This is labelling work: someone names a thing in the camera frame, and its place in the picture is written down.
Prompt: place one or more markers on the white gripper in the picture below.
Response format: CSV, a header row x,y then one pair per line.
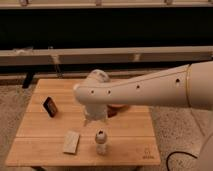
x,y
94,112

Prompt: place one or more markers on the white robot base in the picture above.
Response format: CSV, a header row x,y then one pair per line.
x,y
200,96

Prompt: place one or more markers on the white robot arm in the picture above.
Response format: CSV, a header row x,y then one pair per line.
x,y
163,88

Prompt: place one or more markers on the clear plastic bottle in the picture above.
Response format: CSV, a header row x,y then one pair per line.
x,y
101,142

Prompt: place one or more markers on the orange bowl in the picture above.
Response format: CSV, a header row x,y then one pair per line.
x,y
118,106

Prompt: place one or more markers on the beige sponge block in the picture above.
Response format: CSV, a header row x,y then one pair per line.
x,y
71,142

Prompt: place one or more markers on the wooden table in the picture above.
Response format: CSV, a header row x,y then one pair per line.
x,y
40,138

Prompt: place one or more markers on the small black box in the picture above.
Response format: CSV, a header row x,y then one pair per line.
x,y
50,107

